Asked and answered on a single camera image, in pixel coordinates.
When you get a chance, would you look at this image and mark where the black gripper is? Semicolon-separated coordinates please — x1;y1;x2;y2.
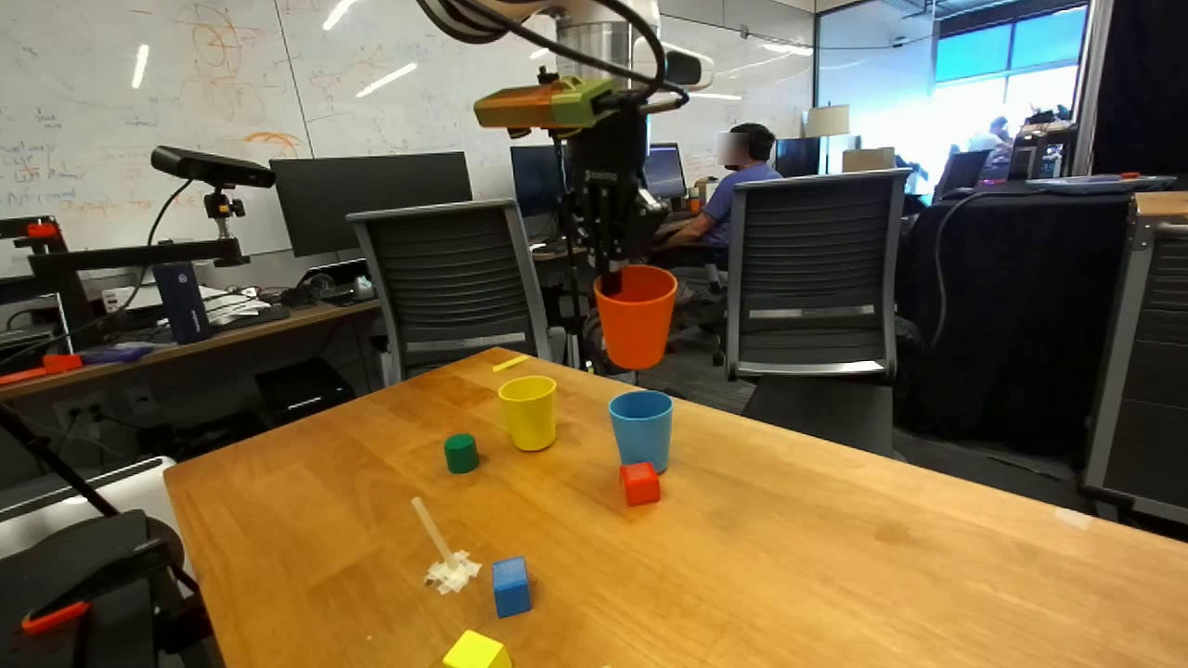
567;105;651;283

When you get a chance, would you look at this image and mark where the orange plastic cup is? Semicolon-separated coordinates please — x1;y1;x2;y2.
590;261;683;374

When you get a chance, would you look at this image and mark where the blue plastic cup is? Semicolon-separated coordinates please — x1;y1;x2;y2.
605;391;679;475

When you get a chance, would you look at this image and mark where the yellow plastic cup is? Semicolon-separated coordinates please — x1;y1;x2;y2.
495;372;559;455

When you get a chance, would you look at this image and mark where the person in blue shirt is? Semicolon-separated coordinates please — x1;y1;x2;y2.
660;120;787;271

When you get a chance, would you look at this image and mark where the grey mesh office chair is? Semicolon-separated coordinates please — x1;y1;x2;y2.
720;168;917;455
345;197;557;386

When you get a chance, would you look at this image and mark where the black computer monitor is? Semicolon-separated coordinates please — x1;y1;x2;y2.
269;148;476;261

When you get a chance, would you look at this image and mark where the red cube block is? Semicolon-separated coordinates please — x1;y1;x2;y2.
620;460;663;507

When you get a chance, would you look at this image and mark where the white lamp shade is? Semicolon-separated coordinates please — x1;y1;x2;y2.
807;100;855;141

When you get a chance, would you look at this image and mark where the green cylinder block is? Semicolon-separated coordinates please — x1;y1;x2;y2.
441;432;484;475

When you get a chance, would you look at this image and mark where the blue cube block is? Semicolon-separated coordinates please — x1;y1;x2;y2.
491;554;536;620

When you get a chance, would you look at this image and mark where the white tape mark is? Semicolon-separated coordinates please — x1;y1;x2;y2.
407;492;484;599

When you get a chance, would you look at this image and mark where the black cloth covered furniture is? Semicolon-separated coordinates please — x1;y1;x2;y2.
896;183;1137;460

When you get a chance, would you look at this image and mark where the blue box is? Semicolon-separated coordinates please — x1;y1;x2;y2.
151;261;212;345

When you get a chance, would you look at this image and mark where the wooden desk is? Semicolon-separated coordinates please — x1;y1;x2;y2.
0;294;385;419

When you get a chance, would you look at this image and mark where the yellow cube block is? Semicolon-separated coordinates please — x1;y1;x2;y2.
441;626;511;668

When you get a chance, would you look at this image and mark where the black curtain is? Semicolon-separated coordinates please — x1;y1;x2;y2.
1093;0;1188;177

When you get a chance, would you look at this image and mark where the black tripod with red clamp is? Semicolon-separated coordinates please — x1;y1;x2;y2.
0;400;222;668

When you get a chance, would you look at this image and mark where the green orange wrist camera mount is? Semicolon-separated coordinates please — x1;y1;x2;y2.
471;74;626;141

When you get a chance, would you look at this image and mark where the black stereo camera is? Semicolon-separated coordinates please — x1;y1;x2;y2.
147;141;277;193

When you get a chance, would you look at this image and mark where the black camera stand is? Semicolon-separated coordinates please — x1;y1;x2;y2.
0;183;250;356

